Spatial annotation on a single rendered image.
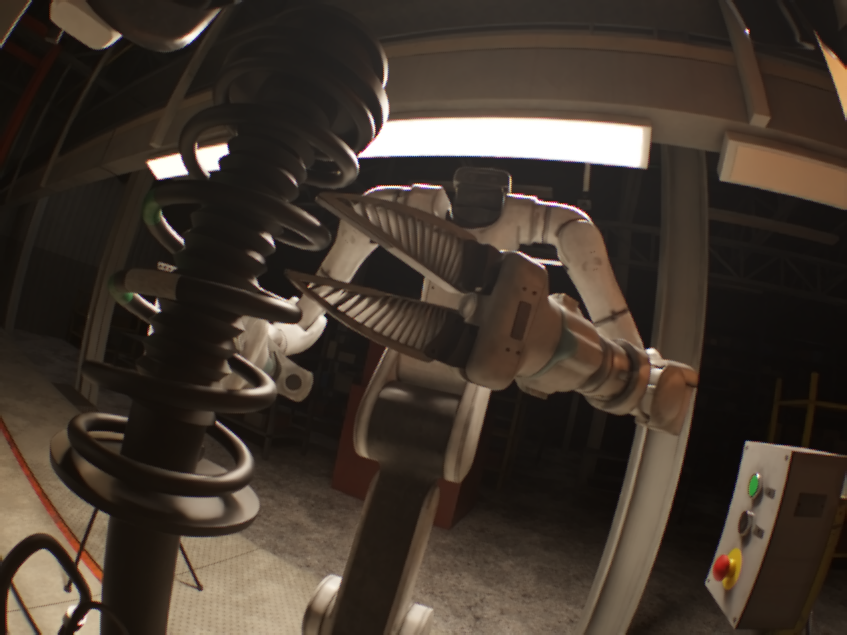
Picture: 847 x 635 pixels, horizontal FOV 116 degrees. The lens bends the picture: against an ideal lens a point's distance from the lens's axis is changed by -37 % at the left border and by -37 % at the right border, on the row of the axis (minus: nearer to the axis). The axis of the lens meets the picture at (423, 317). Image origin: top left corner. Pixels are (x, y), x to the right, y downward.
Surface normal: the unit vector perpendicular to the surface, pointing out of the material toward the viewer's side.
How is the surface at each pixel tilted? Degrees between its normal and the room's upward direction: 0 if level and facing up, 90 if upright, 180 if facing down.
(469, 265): 96
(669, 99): 90
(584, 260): 115
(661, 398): 97
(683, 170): 90
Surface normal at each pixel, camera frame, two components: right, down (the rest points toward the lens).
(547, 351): 0.29, 0.37
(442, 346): 0.42, 0.09
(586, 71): -0.36, -0.19
